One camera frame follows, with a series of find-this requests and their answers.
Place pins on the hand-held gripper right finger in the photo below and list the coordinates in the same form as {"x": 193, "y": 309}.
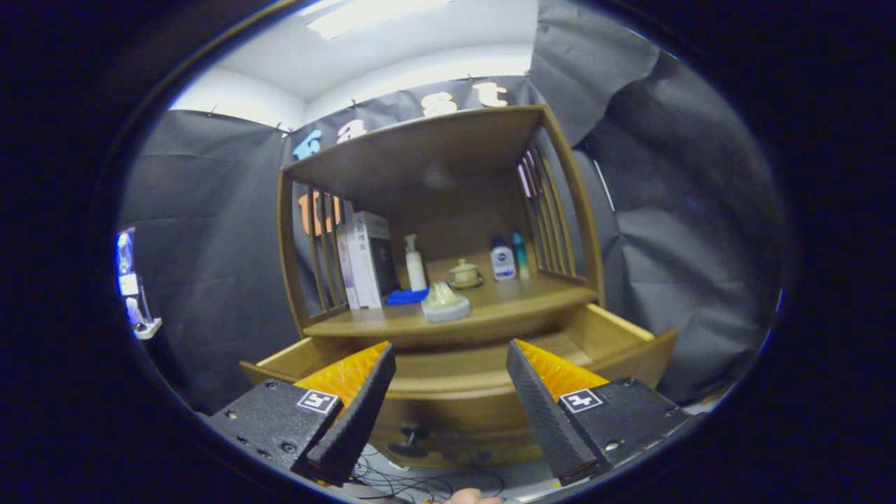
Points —
{"x": 546, "y": 413}

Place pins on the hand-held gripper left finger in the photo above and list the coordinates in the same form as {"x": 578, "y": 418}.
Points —
{"x": 360, "y": 420}

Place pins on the black drawer knob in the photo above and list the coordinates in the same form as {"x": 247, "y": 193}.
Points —
{"x": 408, "y": 449}

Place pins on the wooden drawer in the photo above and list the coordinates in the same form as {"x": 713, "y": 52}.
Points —
{"x": 448, "y": 413}

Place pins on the green scrub brush with sponge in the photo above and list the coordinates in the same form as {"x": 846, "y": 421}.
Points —
{"x": 446, "y": 304}

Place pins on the wooden countertop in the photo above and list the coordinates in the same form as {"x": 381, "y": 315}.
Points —
{"x": 518, "y": 301}

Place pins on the wooden cabinet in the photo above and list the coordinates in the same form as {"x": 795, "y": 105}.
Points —
{"x": 420, "y": 154}

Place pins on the blue cloth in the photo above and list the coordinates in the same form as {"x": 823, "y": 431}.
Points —
{"x": 404, "y": 297}

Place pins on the pale purple book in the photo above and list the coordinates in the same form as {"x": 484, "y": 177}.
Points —
{"x": 346, "y": 273}

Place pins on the white lotion bottle blue cap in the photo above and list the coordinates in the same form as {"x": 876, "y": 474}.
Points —
{"x": 502, "y": 264}

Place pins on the teal bottle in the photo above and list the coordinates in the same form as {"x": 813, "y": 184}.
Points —
{"x": 521, "y": 259}

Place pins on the white spray bottle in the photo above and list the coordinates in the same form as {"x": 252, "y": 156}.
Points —
{"x": 416, "y": 269}

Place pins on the small beige lidded pot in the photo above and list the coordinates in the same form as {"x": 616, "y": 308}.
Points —
{"x": 464, "y": 274}

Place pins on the white boxed book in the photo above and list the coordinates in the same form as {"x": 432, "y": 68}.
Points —
{"x": 371, "y": 259}

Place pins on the white stand with tray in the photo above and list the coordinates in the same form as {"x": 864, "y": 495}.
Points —
{"x": 148, "y": 327}

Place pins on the computer monitor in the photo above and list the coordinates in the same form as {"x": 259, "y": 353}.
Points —
{"x": 129, "y": 273}

